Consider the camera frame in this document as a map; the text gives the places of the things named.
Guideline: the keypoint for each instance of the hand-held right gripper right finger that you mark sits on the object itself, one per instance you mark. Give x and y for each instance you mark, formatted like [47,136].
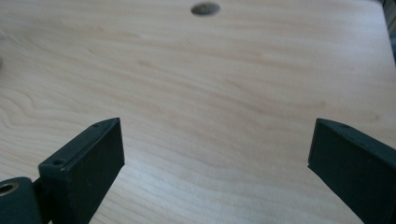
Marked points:
[355,161]

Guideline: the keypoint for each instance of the small dark oval object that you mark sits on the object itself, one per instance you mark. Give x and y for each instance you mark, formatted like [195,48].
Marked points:
[205,8]

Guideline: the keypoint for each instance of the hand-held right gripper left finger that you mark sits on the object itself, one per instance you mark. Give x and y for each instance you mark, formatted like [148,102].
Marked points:
[84,168]

